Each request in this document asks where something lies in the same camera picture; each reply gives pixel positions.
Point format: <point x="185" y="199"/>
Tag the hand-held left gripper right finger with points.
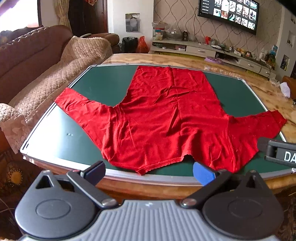
<point x="203" y="173"/>

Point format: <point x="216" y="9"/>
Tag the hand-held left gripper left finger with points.
<point x="94" y="171"/>

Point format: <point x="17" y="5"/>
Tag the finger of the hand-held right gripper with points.
<point x="263" y="144"/>

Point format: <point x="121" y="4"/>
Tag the red long-sleeved shirt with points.
<point x="161" y="115"/>

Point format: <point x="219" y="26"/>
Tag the white mesh item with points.
<point x="286" y="89"/>

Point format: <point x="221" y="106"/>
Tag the brown wooden chair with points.
<point x="290" y="82"/>

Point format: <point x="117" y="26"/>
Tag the dark floral rug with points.
<point x="13" y="176"/>

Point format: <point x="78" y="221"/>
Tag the purple plastic basin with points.
<point x="215" y="60"/>

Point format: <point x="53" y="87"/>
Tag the grey television cabinet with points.
<point x="198" y="49"/>

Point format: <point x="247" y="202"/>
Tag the red cup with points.
<point x="207" y="40"/>

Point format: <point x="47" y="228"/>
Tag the black bag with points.
<point x="129" y="45"/>

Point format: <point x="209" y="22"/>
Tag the dark bottle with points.
<point x="185" y="36"/>

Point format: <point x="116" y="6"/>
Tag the orange plastic bag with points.
<point x="141" y="46"/>

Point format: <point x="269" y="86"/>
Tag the brown leather sofa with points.
<point x="27" y="53"/>

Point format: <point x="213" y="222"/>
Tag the grey remote control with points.
<point x="85" y="35"/>

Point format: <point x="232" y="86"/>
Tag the clear lidded jar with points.
<point x="158" y="31"/>

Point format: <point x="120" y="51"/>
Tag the dark wooden door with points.
<point x="87" y="16"/>

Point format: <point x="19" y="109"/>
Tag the beige curtain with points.
<point x="62" y="14"/>

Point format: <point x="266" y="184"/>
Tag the wall niche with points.
<point x="285" y="62"/>
<point x="291" y="39"/>
<point x="133" y="23"/>

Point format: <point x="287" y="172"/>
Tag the green mat with silver frame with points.
<point x="104" y="81"/>

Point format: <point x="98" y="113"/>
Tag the wall-mounted television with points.
<point x="231" y="11"/>

